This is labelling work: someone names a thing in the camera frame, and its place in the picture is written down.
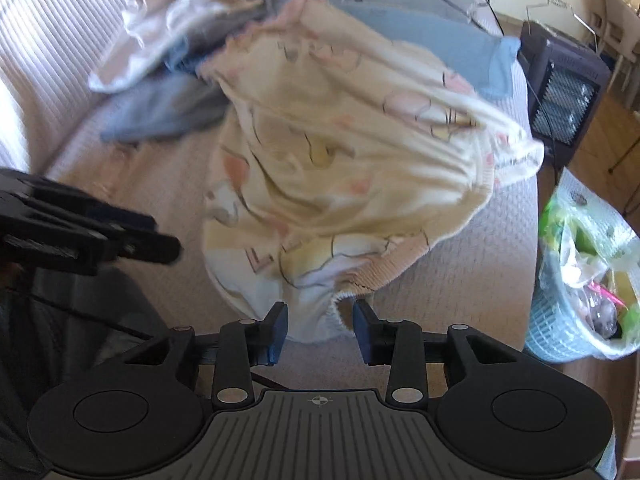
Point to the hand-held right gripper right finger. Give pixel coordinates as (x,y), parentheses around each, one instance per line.
(362,332)

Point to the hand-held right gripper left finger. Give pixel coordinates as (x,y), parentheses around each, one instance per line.
(277,332)

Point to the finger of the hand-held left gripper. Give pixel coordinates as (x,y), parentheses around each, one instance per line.
(100,212)
(140,250)

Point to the cream printed pajama pants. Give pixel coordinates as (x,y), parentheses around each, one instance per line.
(350,160)

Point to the light blue sweatshirt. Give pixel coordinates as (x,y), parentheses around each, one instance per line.
(450,40)

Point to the grey-blue fleece garment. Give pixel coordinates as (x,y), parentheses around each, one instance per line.
(160,110)

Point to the light blue waste basket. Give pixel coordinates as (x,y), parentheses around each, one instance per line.
(560,335)

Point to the white garment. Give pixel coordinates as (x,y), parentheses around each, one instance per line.
(165,25)

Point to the white mesh trash basket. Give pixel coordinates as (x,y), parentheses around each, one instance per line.
(585,230)

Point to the dark electric heater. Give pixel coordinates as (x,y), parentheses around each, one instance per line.
(565,90)

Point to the beige wooden chair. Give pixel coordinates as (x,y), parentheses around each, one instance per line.
(610,20)

